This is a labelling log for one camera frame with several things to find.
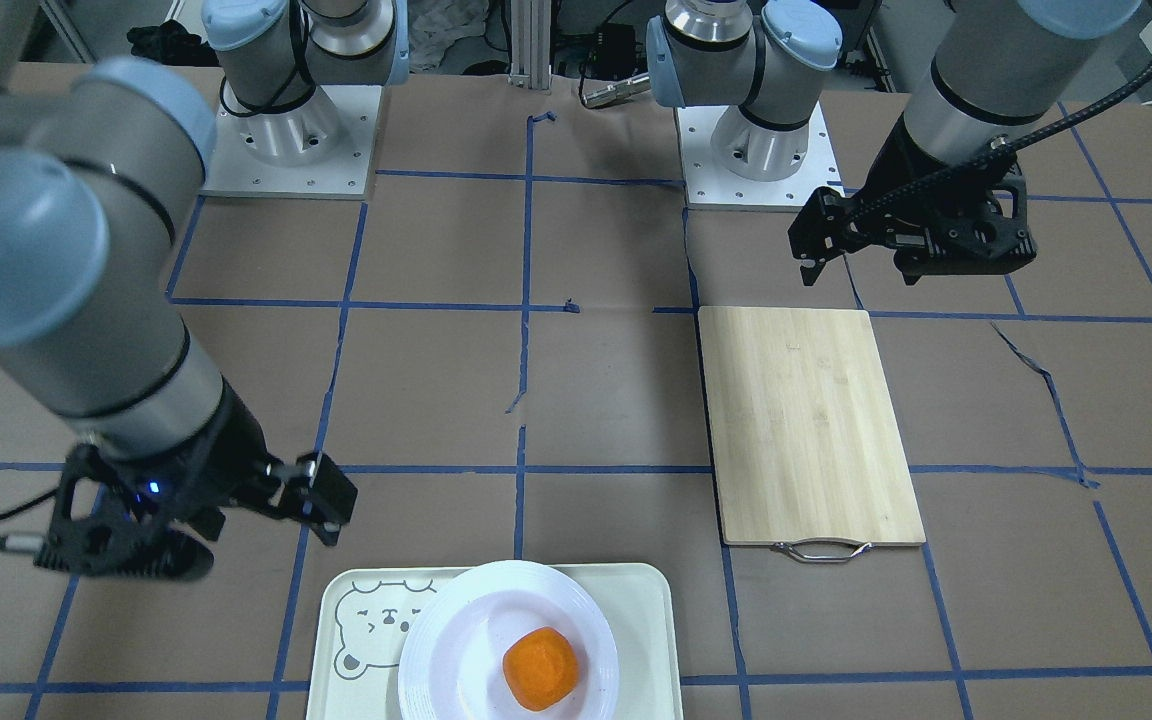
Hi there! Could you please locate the orange fruit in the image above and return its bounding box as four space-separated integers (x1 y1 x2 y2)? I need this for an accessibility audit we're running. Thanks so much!
500 626 581 712

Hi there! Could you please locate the cream bear tray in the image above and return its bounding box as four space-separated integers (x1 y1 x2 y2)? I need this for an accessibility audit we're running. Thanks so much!
306 562 684 719

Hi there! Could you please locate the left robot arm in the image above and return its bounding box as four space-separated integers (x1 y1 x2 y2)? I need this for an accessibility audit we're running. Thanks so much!
645 1 1152 286

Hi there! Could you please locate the wooden cutting board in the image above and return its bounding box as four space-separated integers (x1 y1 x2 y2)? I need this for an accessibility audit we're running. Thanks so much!
698 306 925 562

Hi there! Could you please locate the white round plate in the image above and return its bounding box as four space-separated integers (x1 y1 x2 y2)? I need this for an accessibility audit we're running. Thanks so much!
397 560 620 719

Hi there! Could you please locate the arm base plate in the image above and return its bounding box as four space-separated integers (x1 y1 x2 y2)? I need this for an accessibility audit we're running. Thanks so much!
200 85 384 200
675 105 844 211

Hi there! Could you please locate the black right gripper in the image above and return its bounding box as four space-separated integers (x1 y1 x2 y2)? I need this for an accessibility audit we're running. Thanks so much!
35 382 358 582

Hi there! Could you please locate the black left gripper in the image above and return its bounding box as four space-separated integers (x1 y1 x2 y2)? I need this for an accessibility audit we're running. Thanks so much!
787 156 1038 287

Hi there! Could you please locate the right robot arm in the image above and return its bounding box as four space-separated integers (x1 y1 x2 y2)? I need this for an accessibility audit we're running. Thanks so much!
0 1 357 582

